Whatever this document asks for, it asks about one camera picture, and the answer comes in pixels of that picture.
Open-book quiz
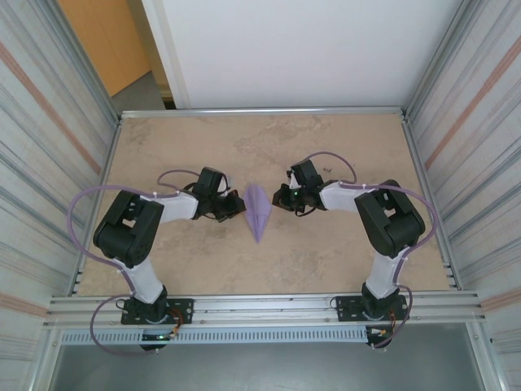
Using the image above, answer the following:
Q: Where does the purple paper sheet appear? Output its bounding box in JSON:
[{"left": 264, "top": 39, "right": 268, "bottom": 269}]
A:
[{"left": 243, "top": 183, "right": 273, "bottom": 244}]

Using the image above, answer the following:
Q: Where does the grey metal sheet shelf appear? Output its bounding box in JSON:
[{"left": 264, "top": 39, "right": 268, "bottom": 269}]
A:
[{"left": 48, "top": 344, "right": 488, "bottom": 391}]

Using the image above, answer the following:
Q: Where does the orange wooden door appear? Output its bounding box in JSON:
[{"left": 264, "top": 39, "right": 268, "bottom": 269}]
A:
[{"left": 56, "top": 0, "right": 152, "bottom": 99}]

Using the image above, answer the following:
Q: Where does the translucent corrugated side panel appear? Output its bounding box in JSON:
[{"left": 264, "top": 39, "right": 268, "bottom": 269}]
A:
[
  {"left": 0, "top": 0, "right": 119, "bottom": 363},
  {"left": 406, "top": 0, "right": 521, "bottom": 347}
]

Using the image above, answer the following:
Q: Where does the aluminium table edge rail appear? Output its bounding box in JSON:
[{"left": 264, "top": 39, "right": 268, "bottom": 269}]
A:
[
  {"left": 120, "top": 106, "right": 409, "bottom": 121},
  {"left": 68, "top": 116, "right": 124, "bottom": 297},
  {"left": 401, "top": 113, "right": 462, "bottom": 291}
]

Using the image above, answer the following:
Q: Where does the wide aluminium mounting rail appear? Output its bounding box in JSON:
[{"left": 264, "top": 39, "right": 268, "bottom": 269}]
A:
[{"left": 47, "top": 289, "right": 488, "bottom": 327}]

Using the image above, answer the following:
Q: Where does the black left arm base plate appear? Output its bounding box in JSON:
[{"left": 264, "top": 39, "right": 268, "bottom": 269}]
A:
[{"left": 120, "top": 298, "right": 195, "bottom": 326}]

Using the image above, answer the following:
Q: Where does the red orange wire bundle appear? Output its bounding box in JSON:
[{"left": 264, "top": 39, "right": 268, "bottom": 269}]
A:
[
  {"left": 386, "top": 309, "right": 402, "bottom": 337},
  {"left": 169, "top": 307, "right": 184, "bottom": 337}
]

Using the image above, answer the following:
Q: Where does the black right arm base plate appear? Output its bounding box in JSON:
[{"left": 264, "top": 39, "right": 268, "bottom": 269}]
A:
[{"left": 334, "top": 294, "right": 408, "bottom": 323}]

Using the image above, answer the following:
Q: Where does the grey slotted cable duct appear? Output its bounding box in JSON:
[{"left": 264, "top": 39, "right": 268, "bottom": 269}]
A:
[{"left": 60, "top": 327, "right": 370, "bottom": 344}]

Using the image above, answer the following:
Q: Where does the white door frame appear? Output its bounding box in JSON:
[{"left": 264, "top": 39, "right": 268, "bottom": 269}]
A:
[{"left": 140, "top": 0, "right": 192, "bottom": 110}]

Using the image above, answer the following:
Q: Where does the aluminium upright frame post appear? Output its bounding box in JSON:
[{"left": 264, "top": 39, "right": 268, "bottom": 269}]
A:
[
  {"left": 405, "top": 0, "right": 489, "bottom": 123},
  {"left": 0, "top": 0, "right": 123, "bottom": 127}
]

